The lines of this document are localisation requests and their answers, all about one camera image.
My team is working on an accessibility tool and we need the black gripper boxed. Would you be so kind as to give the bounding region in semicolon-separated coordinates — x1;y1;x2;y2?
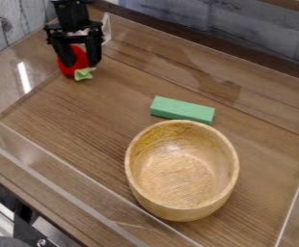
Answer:
44;21;104;68

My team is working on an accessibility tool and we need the red plush strawberry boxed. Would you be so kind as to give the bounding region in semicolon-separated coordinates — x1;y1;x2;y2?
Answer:
56;45;95;81

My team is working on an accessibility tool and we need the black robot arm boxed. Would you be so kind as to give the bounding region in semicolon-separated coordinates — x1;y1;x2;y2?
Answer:
44;0;104;68

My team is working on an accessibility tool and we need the green foam block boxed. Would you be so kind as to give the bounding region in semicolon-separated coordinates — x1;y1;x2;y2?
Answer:
149;96;215;124

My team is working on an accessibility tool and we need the wooden bowl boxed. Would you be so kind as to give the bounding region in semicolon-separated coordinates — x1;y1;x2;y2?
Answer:
125;120;240;222

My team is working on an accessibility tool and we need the clear acrylic corner bracket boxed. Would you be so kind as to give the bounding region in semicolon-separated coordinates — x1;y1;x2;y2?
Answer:
101;13;112;45

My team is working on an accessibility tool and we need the clear acrylic tray wall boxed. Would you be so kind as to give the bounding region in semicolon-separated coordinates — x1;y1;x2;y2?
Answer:
0;122;204;247

